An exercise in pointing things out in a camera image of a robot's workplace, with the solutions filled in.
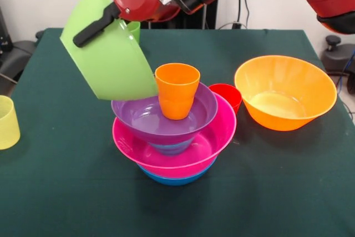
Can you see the yellow plastic cup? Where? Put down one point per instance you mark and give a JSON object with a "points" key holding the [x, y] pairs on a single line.
{"points": [[8, 126]]}

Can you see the black wheeled base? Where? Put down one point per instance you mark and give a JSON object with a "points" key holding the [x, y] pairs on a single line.
{"points": [[337, 56]]}

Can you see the purple plastic bowl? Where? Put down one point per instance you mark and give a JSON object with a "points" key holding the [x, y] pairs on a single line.
{"points": [[144, 126]]}

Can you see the large blue plastic bowl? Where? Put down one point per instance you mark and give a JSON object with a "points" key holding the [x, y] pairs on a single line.
{"points": [[174, 181]]}

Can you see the red plastic cup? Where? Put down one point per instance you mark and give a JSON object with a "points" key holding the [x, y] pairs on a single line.
{"points": [[228, 95]]}

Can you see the green plastic bowl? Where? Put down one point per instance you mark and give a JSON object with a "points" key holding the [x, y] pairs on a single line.
{"points": [[111, 65]]}

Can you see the green plastic cup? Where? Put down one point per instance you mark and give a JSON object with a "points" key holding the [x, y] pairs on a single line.
{"points": [[135, 31]]}

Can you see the orange plastic cup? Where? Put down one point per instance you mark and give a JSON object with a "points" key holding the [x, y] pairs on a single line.
{"points": [[177, 92]]}

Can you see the large orange plastic bowl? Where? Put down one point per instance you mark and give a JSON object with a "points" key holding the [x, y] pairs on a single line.
{"points": [[277, 81]]}

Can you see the pink plastic bowl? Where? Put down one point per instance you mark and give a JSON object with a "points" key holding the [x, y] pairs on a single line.
{"points": [[219, 137]]}

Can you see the black equipment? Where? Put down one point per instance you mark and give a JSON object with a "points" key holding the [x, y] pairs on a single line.
{"points": [[11, 56]]}

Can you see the dark green tablecloth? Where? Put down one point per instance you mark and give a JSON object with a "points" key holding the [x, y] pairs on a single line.
{"points": [[249, 192]]}

